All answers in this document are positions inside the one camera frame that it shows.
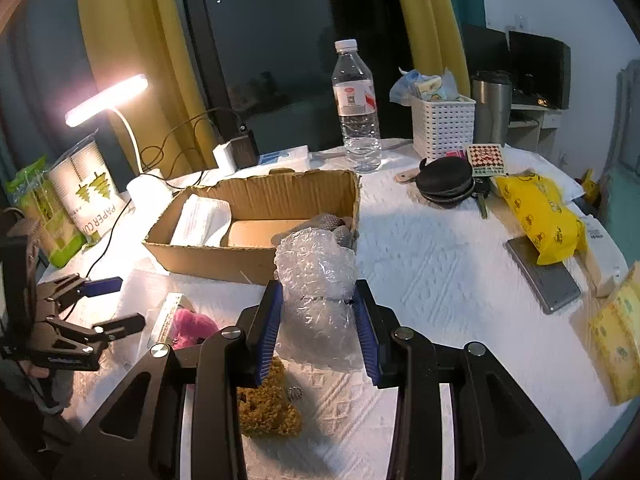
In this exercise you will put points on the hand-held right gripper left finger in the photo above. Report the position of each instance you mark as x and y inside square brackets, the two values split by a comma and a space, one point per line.
[265, 332]

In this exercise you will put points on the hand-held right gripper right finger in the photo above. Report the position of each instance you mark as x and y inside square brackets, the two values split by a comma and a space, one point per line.
[367, 337]

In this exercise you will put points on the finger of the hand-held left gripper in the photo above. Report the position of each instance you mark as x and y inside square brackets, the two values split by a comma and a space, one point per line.
[120, 324]
[102, 286]

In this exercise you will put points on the clear bubble wrap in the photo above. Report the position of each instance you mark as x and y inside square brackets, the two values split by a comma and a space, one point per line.
[315, 270]

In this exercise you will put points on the brown cardboard box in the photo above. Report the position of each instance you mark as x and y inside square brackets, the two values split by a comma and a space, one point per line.
[280, 192]

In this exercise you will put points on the small white carton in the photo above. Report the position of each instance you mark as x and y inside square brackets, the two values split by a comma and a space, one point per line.
[167, 312]

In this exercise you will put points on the pink plush toy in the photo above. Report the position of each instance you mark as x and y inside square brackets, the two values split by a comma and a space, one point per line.
[192, 327]

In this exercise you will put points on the green plastic packet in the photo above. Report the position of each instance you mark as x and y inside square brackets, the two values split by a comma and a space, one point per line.
[30, 195]

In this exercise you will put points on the yellow sponge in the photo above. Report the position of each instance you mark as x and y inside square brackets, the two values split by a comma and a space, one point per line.
[270, 410]

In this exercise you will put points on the white embossed tablecloth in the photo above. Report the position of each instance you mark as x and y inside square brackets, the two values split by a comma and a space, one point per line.
[440, 280]

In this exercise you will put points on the paper cup sleeve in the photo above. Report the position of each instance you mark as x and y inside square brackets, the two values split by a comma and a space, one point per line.
[85, 185]

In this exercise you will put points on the white foam sheet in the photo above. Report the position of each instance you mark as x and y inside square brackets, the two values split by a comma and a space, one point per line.
[202, 221]

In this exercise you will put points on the grey knitted cloth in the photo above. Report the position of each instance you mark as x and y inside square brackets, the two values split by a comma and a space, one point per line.
[327, 222]

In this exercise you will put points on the white and blue flat box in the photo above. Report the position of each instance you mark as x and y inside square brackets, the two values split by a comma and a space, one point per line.
[285, 157]

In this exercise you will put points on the black round zip pouch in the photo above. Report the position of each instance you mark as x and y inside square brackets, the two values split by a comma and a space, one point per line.
[446, 180]

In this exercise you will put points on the dark key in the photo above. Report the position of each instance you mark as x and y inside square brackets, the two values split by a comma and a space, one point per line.
[482, 202]

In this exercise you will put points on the white charger plug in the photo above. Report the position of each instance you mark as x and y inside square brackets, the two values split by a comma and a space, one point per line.
[224, 156]

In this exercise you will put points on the white desk lamp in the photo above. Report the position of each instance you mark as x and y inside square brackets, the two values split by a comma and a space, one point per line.
[107, 99]

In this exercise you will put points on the grey flat power bank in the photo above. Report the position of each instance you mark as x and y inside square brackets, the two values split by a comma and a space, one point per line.
[547, 280]

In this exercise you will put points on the red patterned card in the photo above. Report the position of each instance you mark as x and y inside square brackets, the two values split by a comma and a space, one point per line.
[486, 160]

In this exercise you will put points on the yellow plastic bag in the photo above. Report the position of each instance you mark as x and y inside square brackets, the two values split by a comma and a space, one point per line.
[542, 215]

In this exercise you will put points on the white plastic basket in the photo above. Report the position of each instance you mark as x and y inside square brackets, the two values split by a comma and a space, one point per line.
[442, 125]

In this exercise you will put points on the clear plastic water bottle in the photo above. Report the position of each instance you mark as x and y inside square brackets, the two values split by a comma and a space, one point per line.
[356, 110]

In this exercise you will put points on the white rectangular box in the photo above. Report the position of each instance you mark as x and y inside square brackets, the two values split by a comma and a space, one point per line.
[602, 255]

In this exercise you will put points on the yellow tissue pack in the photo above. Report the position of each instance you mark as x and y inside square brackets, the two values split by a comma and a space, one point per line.
[617, 340]

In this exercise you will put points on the yellow curtain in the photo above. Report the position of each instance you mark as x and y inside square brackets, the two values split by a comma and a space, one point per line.
[415, 5]
[135, 35]

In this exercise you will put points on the stainless steel tumbler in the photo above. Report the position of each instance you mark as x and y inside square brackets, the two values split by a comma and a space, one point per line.
[490, 110]

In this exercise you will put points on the plastic-wrapped snack packs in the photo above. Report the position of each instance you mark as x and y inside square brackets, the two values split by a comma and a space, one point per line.
[430, 85]

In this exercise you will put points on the white side desk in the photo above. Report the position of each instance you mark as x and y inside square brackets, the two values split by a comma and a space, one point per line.
[535, 122]

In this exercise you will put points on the black monitor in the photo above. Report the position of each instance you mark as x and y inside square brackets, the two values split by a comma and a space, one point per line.
[540, 67]

